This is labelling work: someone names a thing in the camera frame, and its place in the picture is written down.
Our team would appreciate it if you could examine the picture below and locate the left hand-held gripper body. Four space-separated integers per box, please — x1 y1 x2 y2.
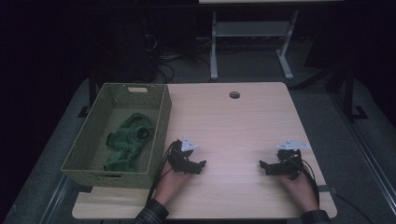
167 134 199 174

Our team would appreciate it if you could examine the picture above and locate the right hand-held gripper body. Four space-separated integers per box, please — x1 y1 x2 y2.
276 139 311 181

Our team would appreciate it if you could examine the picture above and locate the green fleece pet garment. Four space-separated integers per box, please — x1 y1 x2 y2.
104 112 156 173

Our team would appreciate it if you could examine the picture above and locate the green woven basket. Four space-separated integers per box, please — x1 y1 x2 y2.
60 82 173 189

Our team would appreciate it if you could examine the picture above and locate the person's left hand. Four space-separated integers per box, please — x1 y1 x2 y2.
153 161 192 206

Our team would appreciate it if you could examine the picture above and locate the person's right hand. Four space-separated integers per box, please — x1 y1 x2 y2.
278 169 320 213

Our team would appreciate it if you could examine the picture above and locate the grey table edge clip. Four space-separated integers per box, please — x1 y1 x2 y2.
317 185 338 196

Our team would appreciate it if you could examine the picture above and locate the black stand leg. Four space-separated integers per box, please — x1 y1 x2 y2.
341 63 369 123
77 68 98 119

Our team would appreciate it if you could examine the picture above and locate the white metal stand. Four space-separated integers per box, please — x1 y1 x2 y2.
209 8 299 81

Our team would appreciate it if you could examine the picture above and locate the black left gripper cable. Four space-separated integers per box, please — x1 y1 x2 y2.
147 140 181 203

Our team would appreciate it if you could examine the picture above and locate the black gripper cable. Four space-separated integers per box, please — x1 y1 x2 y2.
288 157 321 207
147 140 181 203

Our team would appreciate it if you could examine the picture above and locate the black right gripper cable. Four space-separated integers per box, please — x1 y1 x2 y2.
288 157 321 207

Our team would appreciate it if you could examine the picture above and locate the thin black floor cable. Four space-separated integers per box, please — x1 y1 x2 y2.
334 192 375 224

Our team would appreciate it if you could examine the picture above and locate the metal floor rail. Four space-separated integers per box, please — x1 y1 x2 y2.
330 92 396 217
37 174 75 224

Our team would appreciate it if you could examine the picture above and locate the tangle of black floor cables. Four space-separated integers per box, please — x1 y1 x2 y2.
143 33 213 84

